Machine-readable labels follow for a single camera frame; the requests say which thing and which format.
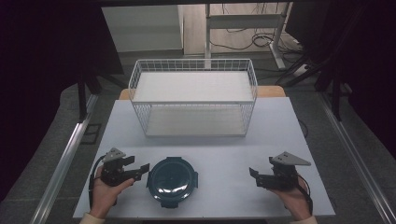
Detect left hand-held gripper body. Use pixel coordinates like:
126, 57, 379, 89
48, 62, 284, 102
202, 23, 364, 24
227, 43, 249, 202
100, 147, 127, 188

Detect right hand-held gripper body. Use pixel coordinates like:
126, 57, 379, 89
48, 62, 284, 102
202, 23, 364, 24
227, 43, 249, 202
256, 151, 312, 191

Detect person's left hand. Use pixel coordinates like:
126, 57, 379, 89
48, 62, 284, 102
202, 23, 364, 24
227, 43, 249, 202
90, 166, 135, 219

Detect person's right hand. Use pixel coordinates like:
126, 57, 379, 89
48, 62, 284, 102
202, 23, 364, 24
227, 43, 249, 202
268, 178, 313, 220

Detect dark teal round lid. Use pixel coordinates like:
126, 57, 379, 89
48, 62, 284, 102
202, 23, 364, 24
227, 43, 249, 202
146, 156, 199, 209

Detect black metal stand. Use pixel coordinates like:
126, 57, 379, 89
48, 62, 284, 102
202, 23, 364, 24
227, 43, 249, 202
281, 59, 344, 121
76, 69, 128, 123

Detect white power strip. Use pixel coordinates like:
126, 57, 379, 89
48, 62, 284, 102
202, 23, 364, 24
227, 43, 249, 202
291, 63, 312, 77

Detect white cabinet panel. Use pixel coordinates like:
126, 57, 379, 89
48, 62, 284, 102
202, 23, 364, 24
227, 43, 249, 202
101, 5, 185, 53

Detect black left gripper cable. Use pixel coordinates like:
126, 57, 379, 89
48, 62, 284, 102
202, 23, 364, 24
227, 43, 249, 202
88, 154, 106, 210

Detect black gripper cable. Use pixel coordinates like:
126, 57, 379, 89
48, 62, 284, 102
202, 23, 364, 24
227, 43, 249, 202
295, 174, 314, 216
88, 154, 106, 210

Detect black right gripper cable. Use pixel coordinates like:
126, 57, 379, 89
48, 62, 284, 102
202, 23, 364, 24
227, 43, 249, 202
295, 174, 314, 216

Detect black floor frame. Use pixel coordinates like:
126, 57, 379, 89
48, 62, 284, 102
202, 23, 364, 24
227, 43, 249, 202
79, 122, 103, 146

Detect aluminium floor rail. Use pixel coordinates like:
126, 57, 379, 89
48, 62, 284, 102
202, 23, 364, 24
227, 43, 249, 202
317, 92, 396, 224
29, 93, 99, 224

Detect white wire two-tier rack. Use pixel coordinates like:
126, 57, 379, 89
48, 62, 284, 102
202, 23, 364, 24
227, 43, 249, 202
128, 58, 259, 138

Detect black cables on floor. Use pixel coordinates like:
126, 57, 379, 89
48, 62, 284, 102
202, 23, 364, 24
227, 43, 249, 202
209, 3, 304, 53

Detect white metal desk frame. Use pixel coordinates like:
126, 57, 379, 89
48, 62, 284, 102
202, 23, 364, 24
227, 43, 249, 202
204, 3, 292, 70

